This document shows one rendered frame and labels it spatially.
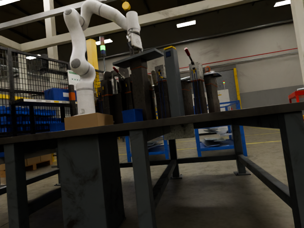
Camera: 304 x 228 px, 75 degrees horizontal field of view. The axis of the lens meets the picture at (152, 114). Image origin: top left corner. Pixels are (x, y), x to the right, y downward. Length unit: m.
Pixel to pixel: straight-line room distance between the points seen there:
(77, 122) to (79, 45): 0.56
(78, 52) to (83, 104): 0.37
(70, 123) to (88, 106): 0.16
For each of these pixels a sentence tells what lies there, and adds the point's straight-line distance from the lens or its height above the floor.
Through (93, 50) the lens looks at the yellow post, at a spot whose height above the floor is 1.83.
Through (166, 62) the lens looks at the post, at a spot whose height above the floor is 1.06.
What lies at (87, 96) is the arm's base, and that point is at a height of 0.92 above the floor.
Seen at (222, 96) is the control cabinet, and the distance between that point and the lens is 9.83.
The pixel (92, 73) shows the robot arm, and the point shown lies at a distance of 1.61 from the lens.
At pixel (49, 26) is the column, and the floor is 5.57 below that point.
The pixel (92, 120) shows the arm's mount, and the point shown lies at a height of 0.75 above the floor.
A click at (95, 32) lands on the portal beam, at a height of 3.33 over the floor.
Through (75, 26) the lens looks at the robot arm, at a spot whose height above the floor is 1.45.
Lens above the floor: 0.66
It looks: 4 degrees up
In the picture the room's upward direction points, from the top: 6 degrees counter-clockwise
